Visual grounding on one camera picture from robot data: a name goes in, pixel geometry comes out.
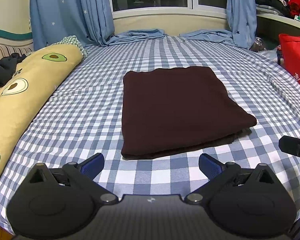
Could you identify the maroon printed sweatshirt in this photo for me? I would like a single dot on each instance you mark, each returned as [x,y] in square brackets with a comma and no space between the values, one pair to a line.
[177,110]

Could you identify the blue checkered bed sheet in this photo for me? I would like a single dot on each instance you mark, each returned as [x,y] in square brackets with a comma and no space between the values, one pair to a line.
[85,110]

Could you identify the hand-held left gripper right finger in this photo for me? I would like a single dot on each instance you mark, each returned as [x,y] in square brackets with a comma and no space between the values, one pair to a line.
[210,166]

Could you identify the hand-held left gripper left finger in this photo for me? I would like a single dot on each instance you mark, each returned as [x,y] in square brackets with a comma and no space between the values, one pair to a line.
[92,165]

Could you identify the dark navy clothing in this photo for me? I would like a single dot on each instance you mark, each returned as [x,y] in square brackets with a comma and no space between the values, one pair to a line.
[2,70]

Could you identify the clear plastic bag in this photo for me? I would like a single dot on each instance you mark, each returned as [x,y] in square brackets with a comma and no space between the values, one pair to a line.
[257,44]

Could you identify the red tote bag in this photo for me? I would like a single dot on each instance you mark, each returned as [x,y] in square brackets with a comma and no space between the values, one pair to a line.
[295,55]

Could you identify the green checkered pillow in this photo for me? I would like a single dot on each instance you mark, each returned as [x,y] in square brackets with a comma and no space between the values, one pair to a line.
[73,42]

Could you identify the blue star curtain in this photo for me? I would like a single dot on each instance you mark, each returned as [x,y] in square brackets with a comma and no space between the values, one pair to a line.
[65,10]
[240,10]

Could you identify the striped headboard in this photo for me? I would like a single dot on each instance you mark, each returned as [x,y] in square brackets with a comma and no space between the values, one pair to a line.
[10,46]

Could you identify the white curved shelf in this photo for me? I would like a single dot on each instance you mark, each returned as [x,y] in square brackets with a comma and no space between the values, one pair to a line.
[272,20]

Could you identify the yellow avocado print pillow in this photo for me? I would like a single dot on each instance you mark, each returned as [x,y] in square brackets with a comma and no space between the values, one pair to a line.
[27,97]

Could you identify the white green toy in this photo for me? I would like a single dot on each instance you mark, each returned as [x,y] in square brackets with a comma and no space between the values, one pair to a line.
[299,19]

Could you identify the pile of dark clothes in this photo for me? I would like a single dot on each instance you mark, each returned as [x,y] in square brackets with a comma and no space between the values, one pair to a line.
[267,2]

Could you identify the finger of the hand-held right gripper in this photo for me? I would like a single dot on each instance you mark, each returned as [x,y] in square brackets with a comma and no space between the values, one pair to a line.
[293,146]

